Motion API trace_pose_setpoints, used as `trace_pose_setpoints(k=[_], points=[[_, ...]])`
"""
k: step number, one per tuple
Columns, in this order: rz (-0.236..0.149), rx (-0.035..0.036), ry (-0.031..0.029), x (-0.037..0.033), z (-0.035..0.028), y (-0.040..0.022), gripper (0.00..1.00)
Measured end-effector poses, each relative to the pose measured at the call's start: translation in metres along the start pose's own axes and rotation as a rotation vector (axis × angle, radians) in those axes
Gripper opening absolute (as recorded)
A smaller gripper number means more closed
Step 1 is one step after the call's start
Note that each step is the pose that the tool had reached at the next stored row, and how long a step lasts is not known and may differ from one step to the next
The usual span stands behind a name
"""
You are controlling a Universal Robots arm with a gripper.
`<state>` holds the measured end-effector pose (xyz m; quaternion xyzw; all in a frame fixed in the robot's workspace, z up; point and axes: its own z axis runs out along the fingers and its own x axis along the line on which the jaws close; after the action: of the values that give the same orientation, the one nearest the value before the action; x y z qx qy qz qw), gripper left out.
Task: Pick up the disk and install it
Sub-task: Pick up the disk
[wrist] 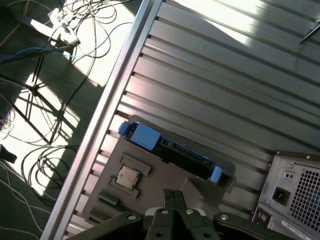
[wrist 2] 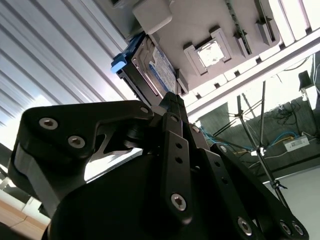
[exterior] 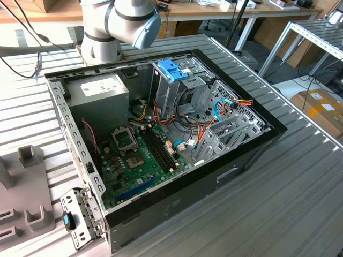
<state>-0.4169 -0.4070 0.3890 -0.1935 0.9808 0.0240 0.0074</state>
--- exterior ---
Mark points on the blue expansion slot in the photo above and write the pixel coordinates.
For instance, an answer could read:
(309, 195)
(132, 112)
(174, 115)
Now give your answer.
(136, 188)

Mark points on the grey parts rack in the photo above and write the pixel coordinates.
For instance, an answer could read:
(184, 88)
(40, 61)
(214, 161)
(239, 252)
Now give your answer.
(26, 187)

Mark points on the CPU socket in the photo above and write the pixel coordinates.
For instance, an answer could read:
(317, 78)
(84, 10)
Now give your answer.
(135, 162)

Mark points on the grey power supply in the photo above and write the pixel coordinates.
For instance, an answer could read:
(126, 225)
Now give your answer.
(101, 107)

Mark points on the large brown cardboard box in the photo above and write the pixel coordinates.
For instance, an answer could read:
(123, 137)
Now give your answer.
(268, 32)

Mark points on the black open PC case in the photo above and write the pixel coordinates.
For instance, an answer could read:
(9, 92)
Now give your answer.
(187, 200)

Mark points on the blue plastic bay latch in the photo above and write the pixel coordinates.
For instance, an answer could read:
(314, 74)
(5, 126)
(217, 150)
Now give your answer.
(171, 69)

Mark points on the metal disk bay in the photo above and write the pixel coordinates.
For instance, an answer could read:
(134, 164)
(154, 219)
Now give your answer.
(214, 142)

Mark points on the metal drive cage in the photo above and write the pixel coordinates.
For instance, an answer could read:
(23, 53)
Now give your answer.
(166, 93)

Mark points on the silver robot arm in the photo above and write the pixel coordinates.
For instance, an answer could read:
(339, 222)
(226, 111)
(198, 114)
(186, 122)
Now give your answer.
(101, 34)

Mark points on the labelled cardboard box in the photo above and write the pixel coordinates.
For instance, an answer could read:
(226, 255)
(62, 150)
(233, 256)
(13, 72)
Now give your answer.
(316, 112)

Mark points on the small brown cardboard box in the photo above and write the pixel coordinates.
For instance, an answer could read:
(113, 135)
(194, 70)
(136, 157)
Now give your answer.
(187, 28)

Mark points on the black tripod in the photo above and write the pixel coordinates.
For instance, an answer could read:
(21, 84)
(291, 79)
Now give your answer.
(236, 24)

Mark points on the white board connector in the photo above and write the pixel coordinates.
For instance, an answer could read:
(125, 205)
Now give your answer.
(170, 148)

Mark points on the metal slat side table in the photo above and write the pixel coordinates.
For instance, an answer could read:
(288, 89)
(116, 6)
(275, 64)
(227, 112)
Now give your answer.
(321, 34)

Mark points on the black RAM slot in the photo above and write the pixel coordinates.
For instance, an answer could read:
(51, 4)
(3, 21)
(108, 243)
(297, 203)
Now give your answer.
(161, 150)
(153, 150)
(157, 150)
(165, 150)

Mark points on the green motherboard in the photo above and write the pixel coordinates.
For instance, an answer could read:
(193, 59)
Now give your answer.
(134, 182)

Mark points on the long wooden desk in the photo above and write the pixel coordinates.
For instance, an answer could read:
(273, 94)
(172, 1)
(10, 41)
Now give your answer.
(203, 12)

